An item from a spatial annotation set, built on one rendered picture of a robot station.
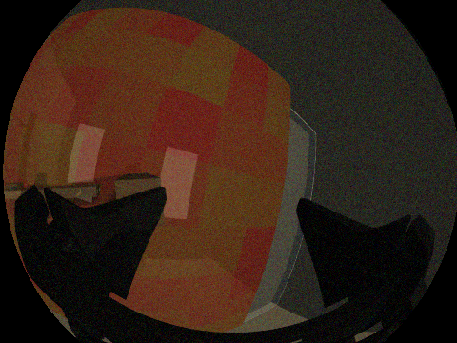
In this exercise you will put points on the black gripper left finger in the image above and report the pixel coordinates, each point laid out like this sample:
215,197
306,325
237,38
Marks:
112,236

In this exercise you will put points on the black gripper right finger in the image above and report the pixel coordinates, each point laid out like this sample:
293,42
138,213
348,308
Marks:
342,250

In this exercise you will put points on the long brown wooden rail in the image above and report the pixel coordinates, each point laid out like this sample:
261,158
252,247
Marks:
77,190

